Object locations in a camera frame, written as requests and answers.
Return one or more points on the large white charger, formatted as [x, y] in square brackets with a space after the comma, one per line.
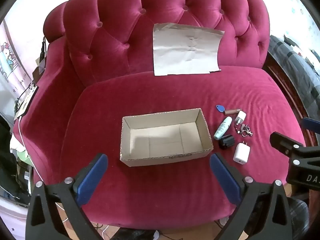
[241, 152]

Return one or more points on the black charger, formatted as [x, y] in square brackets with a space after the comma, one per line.
[227, 142]

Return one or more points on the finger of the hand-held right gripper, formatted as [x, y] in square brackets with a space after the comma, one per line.
[311, 123]
[285, 142]

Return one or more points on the red tufted velvet sofa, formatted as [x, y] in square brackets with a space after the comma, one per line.
[150, 95]

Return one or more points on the cartoon print curtain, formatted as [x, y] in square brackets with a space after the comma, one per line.
[7, 55]

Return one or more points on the grey plaid blanket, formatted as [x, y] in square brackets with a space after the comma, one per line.
[295, 62]

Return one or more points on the small white charger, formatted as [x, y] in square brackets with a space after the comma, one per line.
[241, 117]

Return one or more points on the blue key fob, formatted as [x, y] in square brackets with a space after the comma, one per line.
[220, 108]

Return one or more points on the light blue bottle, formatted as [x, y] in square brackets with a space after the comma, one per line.
[222, 128]

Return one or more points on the small brown cardboard box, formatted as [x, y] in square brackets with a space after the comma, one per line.
[38, 71]

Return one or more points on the creased grey paper sheet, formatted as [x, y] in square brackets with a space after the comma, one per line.
[185, 50]

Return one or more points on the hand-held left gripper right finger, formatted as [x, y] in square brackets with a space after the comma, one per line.
[225, 180]

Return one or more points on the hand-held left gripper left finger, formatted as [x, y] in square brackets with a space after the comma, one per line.
[92, 177]

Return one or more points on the dark wooden frame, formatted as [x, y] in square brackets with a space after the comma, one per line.
[287, 92]

